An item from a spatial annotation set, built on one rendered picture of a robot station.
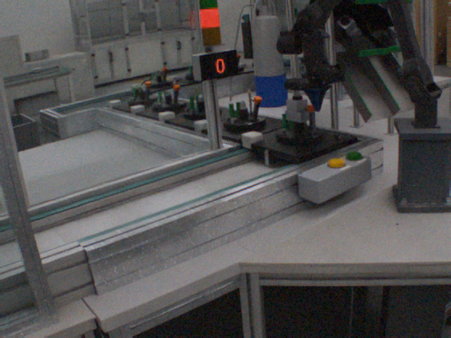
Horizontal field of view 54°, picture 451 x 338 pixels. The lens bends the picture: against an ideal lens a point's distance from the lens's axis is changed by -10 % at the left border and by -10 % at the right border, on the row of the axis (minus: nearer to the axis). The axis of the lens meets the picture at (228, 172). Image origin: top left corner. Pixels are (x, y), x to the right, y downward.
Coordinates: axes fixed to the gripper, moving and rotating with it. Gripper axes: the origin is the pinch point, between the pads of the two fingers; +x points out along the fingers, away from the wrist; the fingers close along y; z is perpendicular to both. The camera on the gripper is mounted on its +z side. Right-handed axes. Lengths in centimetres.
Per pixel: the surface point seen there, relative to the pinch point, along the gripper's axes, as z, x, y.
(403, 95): -1.4, 6.3, 45.2
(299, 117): -5.2, 5.2, -2.3
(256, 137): -15.1, 10.8, -10.2
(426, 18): -60, -15, 164
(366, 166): 17.3, 15.4, -0.9
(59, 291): 9, 20, -79
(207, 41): -17.9, -18.1, -21.3
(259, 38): -85, -11, 53
